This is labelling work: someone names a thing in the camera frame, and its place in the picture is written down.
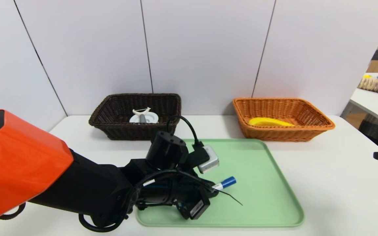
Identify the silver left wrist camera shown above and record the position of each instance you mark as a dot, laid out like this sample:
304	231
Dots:
210	160

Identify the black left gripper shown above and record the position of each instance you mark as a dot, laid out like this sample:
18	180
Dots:
198	208

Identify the white background table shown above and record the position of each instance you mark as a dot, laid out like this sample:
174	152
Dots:
372	101

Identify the dark brown wicker basket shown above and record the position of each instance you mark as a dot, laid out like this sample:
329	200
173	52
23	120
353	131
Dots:
116	129

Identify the blue and white marker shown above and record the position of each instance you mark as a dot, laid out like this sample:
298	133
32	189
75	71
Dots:
226	183

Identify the clear tape roll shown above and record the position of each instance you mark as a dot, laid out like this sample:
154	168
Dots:
151	118

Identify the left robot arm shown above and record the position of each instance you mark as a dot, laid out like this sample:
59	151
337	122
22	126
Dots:
77	186

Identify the green plastic tray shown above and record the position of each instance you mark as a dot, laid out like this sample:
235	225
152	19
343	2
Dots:
258	190

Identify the brown striped plush toy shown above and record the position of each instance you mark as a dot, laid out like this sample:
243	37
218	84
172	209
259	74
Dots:
371	85

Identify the yellow banana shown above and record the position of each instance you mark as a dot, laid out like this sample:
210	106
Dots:
271	122

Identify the orange wicker basket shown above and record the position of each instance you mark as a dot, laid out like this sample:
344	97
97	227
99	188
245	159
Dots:
274	134

